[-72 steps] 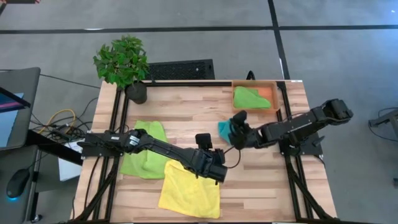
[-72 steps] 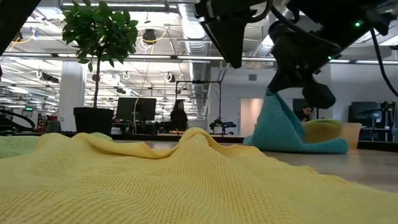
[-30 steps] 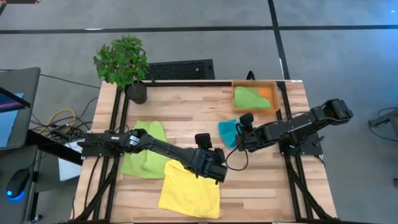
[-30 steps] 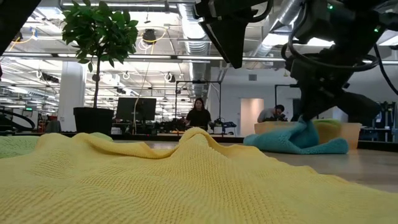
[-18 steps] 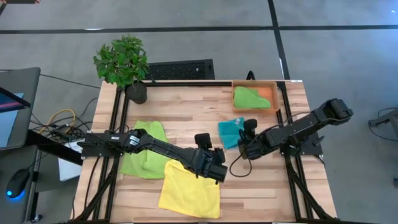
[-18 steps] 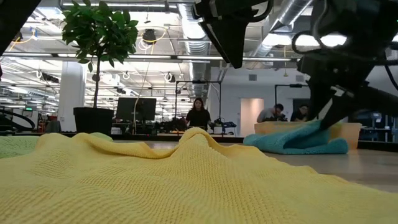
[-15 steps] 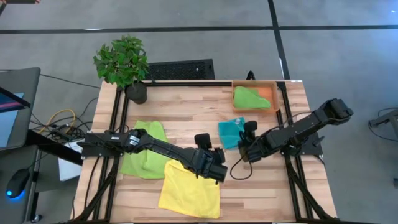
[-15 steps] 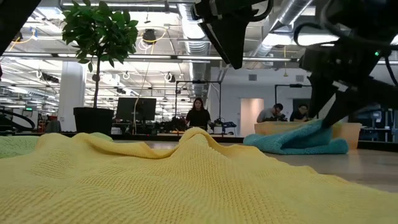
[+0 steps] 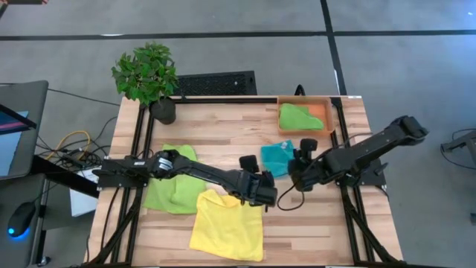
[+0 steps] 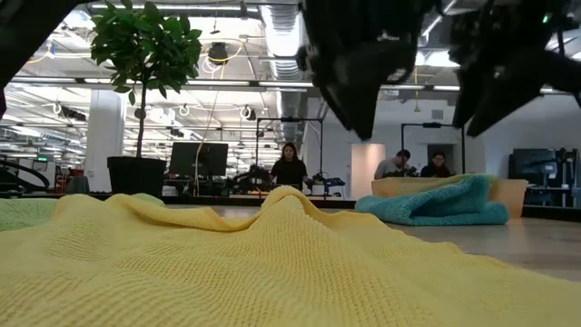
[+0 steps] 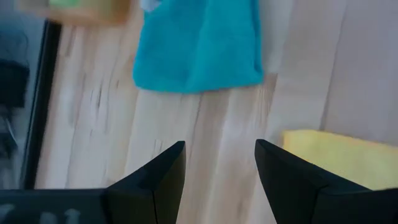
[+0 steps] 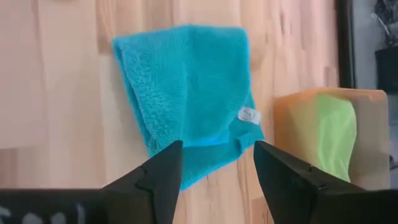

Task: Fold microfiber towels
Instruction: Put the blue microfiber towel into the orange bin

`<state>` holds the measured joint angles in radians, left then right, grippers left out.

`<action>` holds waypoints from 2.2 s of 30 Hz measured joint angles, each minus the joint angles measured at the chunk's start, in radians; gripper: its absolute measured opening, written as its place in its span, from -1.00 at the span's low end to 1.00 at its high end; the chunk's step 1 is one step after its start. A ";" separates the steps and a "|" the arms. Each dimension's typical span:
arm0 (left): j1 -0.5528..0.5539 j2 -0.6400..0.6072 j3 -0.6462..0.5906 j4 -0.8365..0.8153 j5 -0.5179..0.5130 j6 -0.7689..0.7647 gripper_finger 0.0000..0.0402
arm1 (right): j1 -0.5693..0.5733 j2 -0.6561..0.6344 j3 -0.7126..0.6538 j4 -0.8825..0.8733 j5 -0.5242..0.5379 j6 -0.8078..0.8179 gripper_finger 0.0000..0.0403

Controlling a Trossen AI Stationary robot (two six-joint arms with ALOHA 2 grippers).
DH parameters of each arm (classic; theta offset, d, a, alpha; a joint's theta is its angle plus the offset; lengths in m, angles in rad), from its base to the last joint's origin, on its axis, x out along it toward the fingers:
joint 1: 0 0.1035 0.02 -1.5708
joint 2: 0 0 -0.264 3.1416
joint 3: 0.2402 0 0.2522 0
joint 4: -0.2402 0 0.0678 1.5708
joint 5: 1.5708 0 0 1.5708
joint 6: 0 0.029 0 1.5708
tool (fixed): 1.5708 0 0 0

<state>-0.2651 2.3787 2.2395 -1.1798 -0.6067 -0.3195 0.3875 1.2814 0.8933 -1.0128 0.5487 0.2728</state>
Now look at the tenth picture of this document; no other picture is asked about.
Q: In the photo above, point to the white building column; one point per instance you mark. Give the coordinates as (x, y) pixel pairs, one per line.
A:
(104, 136)

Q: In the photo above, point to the green leafy small tree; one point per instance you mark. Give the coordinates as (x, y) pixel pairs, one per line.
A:
(145, 45)

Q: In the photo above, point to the yellow microfiber towel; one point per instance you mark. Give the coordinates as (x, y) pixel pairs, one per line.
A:
(227, 272)

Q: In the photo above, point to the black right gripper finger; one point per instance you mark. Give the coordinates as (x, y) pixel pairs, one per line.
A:
(504, 86)
(465, 95)

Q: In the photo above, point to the dark monitor on stand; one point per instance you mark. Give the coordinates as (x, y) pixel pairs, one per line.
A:
(531, 165)

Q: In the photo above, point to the teal microfiber towel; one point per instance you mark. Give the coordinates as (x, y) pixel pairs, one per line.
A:
(445, 204)

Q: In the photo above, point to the black computer monitor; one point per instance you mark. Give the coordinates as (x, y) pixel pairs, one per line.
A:
(199, 159)

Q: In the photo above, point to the silver ventilation duct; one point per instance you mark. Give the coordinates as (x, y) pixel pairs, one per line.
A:
(283, 41)

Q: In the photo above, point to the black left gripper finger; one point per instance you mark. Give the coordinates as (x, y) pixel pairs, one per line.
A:
(336, 100)
(377, 91)

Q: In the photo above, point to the orange translucent plastic bin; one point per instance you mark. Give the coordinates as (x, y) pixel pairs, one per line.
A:
(513, 195)

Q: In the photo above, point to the lime green microfiber towel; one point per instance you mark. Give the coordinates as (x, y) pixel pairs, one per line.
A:
(22, 213)

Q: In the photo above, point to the black plant pot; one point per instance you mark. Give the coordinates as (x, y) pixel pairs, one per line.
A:
(136, 177)

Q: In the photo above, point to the person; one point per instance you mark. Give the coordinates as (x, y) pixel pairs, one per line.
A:
(390, 165)
(289, 170)
(436, 167)

